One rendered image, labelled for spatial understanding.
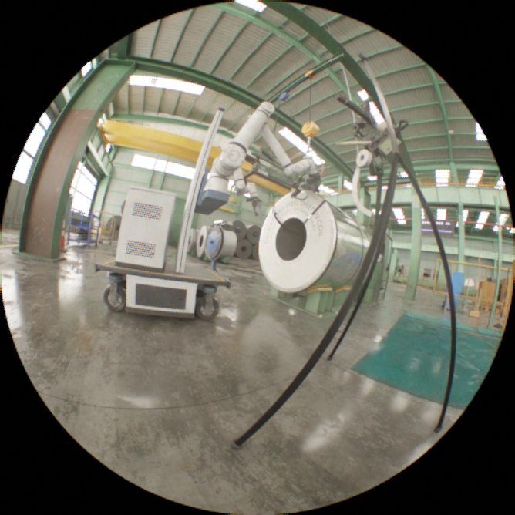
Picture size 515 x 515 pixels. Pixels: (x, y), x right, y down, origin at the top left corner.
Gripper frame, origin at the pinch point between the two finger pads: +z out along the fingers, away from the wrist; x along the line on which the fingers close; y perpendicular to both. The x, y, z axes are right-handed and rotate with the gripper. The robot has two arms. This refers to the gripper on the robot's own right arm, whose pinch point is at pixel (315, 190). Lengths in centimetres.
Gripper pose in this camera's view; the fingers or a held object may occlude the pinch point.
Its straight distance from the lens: 172.2
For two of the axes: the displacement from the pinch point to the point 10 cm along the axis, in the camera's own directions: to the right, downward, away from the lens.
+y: -3.7, -5.0, 7.8
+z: 3.4, 7.1, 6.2
